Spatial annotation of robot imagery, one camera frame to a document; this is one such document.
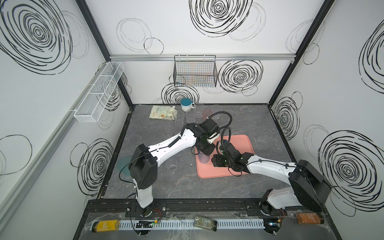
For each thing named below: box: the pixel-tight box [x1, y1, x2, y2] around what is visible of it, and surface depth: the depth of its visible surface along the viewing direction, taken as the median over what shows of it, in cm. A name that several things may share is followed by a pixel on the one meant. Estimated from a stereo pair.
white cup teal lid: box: [180, 98, 195, 112], surface depth 117 cm
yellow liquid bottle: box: [92, 220, 121, 233], surface depth 68 cm
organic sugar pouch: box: [149, 105, 178, 121], surface depth 117 cm
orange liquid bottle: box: [296, 212, 325, 224], surface depth 69 cm
